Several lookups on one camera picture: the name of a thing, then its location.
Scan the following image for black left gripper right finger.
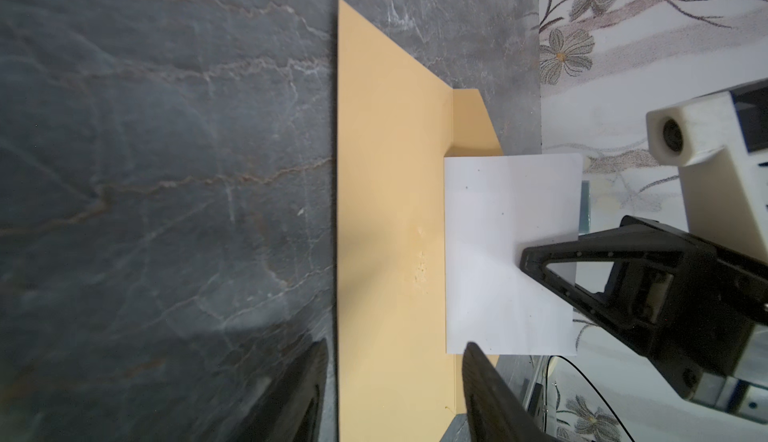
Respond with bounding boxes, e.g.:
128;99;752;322
462;342;554;442

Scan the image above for blue bordered floral letter paper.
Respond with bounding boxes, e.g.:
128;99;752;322
444;153;583;355

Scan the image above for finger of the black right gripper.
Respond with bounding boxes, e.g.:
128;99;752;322
520;216;716;358

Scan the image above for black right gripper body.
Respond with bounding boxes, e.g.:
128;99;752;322
602;247;767;400

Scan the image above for tan paper envelope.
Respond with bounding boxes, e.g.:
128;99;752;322
336;2;501;441

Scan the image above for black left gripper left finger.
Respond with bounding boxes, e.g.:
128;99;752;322
233;341;329;441

